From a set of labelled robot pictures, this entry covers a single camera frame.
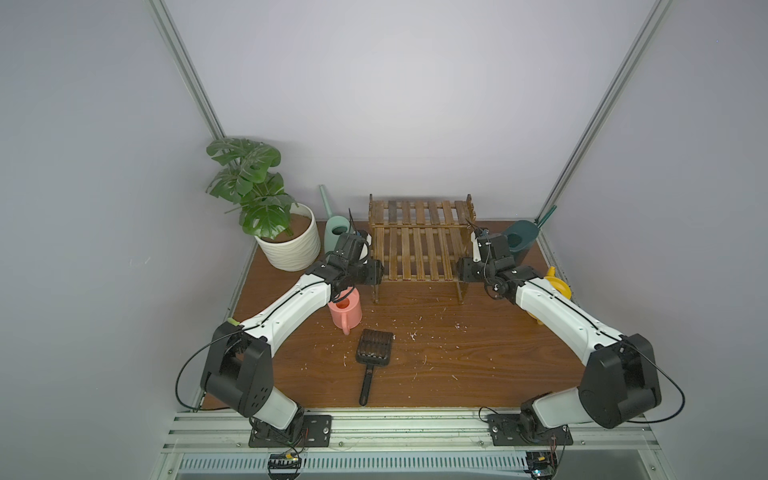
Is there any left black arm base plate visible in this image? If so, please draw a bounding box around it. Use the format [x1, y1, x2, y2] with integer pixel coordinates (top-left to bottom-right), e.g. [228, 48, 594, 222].
[248, 411, 333, 450]

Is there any green monstera plant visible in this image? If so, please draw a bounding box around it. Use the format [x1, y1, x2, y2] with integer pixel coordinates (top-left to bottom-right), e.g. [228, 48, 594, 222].
[206, 138, 296, 241]

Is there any dark green watering can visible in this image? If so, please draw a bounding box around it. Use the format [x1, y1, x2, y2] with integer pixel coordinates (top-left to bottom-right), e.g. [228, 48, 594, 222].
[503, 205, 557, 265]

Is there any yellow small watering can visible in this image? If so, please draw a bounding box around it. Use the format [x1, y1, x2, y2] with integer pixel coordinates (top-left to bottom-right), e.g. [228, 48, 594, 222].
[522, 267, 572, 327]

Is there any right small circuit board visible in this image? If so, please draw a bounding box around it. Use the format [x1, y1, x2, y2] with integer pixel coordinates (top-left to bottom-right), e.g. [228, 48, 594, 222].
[524, 451, 559, 480]

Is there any pink small watering can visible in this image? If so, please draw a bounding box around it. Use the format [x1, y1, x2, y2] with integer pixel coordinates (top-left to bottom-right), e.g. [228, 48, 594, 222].
[328, 287, 363, 335]

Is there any brown wooden slatted shelf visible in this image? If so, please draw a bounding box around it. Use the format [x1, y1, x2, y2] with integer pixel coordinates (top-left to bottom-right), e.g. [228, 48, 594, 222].
[368, 195, 476, 303]

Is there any aluminium front rail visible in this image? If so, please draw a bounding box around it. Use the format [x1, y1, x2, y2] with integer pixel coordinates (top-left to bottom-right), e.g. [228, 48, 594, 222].
[161, 408, 660, 453]

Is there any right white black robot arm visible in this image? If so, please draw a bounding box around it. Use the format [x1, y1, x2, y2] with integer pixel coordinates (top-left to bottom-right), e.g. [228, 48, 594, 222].
[457, 229, 665, 439]

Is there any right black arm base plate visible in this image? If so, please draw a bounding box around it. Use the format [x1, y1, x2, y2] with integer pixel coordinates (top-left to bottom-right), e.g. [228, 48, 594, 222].
[486, 413, 573, 448]

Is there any small circuit board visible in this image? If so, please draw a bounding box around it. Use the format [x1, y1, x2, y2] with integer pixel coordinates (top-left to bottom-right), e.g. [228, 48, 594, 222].
[524, 451, 559, 480]
[267, 453, 303, 480]

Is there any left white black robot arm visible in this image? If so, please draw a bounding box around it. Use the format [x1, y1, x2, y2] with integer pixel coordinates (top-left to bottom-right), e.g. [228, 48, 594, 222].
[192, 230, 383, 433]

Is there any light green watering can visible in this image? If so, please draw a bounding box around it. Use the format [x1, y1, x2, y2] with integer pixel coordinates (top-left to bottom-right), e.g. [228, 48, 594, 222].
[319, 185, 351, 253]

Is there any black slotted scoop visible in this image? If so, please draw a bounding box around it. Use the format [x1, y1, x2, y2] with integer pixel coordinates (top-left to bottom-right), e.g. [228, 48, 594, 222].
[355, 329, 394, 406]

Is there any white ribbed plant pot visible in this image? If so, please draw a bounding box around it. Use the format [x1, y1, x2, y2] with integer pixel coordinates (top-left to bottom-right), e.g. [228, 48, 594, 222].
[256, 203, 322, 272]

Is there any left small circuit board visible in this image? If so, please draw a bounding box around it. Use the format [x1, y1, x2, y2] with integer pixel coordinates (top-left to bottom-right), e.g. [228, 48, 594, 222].
[267, 453, 303, 480]

